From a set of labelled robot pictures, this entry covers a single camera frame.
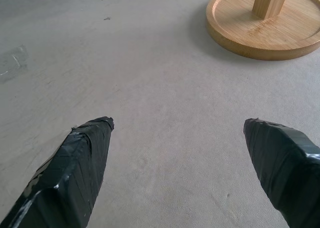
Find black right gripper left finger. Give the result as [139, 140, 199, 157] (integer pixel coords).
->
[0, 116, 115, 228]

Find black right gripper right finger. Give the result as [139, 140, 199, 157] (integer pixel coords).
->
[243, 118, 320, 228]

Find clear tape patch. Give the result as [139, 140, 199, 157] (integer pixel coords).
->
[0, 44, 29, 85]

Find round bamboo stand base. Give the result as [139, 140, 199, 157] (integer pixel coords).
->
[205, 0, 320, 61]

